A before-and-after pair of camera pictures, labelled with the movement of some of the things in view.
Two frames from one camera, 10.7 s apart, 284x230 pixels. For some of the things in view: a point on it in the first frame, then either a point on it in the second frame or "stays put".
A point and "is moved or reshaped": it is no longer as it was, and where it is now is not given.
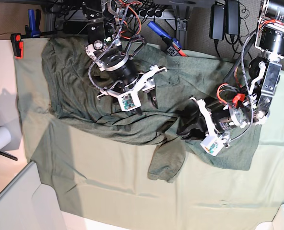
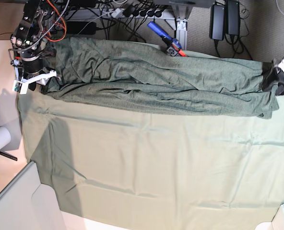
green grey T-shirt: [73, 83] is moved or reshaped
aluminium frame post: [182, 10] stays put
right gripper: [192, 125] → [269, 78]
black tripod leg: [11, 157] stays put
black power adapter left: [217, 27] stays put
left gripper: [125, 74] → [32, 63]
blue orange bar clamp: [173, 47] stays put
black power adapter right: [232, 18] stays put
